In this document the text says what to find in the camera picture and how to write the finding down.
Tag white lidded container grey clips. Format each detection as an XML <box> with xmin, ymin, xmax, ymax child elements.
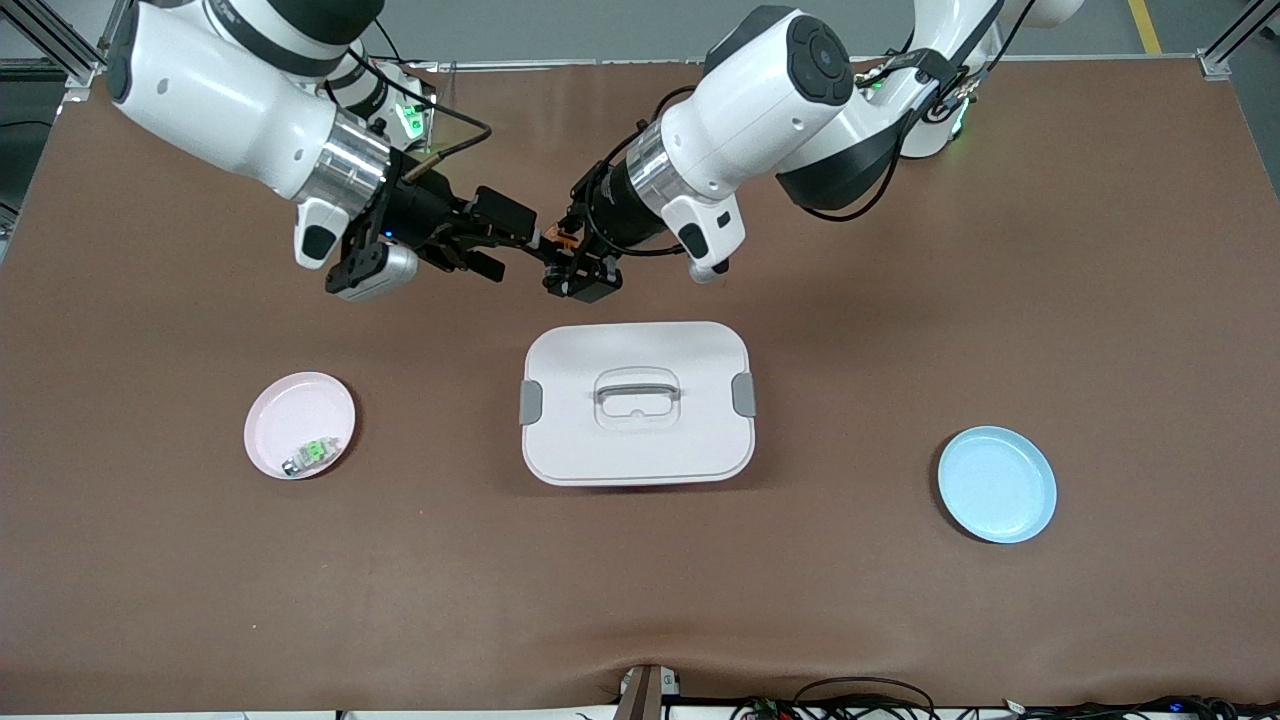
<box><xmin>519</xmin><ymin>320</ymin><xmax>758</xmax><ymax>488</ymax></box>

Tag pink round plate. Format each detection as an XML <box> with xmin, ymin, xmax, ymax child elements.
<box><xmin>244</xmin><ymin>372</ymin><xmax>357</xmax><ymax>481</ymax></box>

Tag brown table mat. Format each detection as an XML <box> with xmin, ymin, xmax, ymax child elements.
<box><xmin>0</xmin><ymin>58</ymin><xmax>1280</xmax><ymax>716</ymax></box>

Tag light blue round plate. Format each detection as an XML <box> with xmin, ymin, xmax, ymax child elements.
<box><xmin>937</xmin><ymin>425</ymin><xmax>1058</xmax><ymax>545</ymax></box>

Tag silver table edge rail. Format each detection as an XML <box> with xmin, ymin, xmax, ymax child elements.
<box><xmin>400</xmin><ymin>58</ymin><xmax>1201</xmax><ymax>76</ymax></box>

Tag black right arm base cable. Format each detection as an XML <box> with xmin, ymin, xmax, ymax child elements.
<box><xmin>345</xmin><ymin>20</ymin><xmax>441</xmax><ymax>111</ymax></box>

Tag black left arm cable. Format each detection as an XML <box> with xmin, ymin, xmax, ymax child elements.
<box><xmin>575</xmin><ymin>0</ymin><xmax>1036</xmax><ymax>261</ymax></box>

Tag green and silver switch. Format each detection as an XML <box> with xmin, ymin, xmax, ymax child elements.
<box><xmin>282</xmin><ymin>437</ymin><xmax>341</xmax><ymax>477</ymax></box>

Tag aluminium frame strut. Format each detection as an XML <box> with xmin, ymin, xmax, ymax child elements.
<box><xmin>1198</xmin><ymin>0</ymin><xmax>1280</xmax><ymax>81</ymax></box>
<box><xmin>0</xmin><ymin>0</ymin><xmax>136</xmax><ymax>106</ymax></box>

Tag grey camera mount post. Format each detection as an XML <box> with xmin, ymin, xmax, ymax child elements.
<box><xmin>615</xmin><ymin>663</ymin><xmax>683</xmax><ymax>720</ymax></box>

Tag black looped cable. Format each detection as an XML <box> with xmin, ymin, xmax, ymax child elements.
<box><xmin>793</xmin><ymin>677</ymin><xmax>938</xmax><ymax>720</ymax></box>

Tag black cable bundle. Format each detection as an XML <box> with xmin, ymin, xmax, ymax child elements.
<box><xmin>940</xmin><ymin>693</ymin><xmax>1280</xmax><ymax>720</ymax></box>

